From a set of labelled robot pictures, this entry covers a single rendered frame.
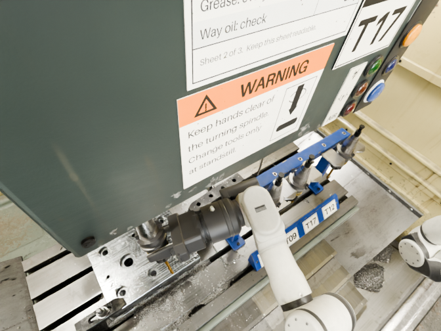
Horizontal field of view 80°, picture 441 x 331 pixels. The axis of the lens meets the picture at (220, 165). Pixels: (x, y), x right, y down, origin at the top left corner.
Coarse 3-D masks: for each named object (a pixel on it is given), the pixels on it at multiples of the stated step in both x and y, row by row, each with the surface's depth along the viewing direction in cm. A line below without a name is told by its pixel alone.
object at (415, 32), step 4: (420, 24) 30; (416, 28) 29; (420, 28) 30; (412, 32) 30; (416, 32) 30; (408, 36) 30; (412, 36) 30; (416, 36) 30; (404, 40) 30; (408, 40) 30; (412, 40) 31; (404, 44) 31; (408, 44) 31
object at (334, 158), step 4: (324, 152) 85; (328, 152) 85; (332, 152) 85; (336, 152) 85; (324, 156) 84; (328, 156) 84; (332, 156) 84; (336, 156) 84; (340, 156) 84; (328, 160) 83; (332, 160) 83; (336, 160) 83; (340, 160) 83; (344, 160) 83; (332, 164) 82; (336, 164) 82; (340, 164) 82; (344, 164) 82
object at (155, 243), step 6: (156, 222) 57; (162, 228) 56; (162, 234) 55; (138, 240) 56; (150, 240) 54; (156, 240) 53; (162, 240) 55; (144, 246) 53; (150, 246) 53; (156, 246) 54
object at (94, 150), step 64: (0, 0) 9; (64, 0) 10; (128, 0) 11; (0, 64) 10; (64, 64) 11; (128, 64) 13; (0, 128) 12; (64, 128) 13; (128, 128) 16; (64, 192) 16; (128, 192) 20; (192, 192) 26
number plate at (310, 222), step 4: (312, 216) 100; (316, 216) 101; (308, 220) 99; (312, 220) 100; (316, 220) 101; (304, 224) 98; (308, 224) 99; (312, 224) 100; (316, 224) 101; (304, 228) 98; (308, 228) 99; (312, 228) 101; (304, 232) 99
